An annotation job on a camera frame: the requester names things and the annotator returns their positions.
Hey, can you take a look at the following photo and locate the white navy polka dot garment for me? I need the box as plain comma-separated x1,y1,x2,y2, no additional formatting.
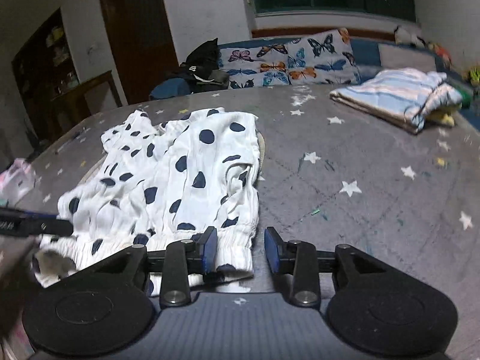
32,108,260,287

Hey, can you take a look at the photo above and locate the grey star tablecloth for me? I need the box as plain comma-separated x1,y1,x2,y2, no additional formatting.
0,82,480,360

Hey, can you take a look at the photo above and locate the wooden display cabinet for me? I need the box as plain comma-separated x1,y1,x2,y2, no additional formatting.
12,10,122,150

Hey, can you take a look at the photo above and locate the black bag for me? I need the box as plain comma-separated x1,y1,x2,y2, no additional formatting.
179,38,230,94

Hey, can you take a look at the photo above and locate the folded blue striped cloth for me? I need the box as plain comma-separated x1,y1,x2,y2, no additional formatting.
329,67,462,134

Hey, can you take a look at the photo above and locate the butterfly print pillow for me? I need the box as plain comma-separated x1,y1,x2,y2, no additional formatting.
218,28,360,89

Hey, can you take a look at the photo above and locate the blue sofa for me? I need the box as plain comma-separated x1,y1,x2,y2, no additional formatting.
149,36,480,101

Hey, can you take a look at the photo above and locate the grey cushion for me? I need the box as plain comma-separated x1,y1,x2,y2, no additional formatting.
378,44,437,72

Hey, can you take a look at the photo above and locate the dark wooden door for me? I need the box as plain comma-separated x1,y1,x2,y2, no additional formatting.
99,0,178,104

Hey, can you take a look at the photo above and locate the black white plush toy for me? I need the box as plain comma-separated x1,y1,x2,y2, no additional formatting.
394,26,426,48

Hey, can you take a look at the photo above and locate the colourful toy pile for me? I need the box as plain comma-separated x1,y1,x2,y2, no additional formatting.
427,41,479,88

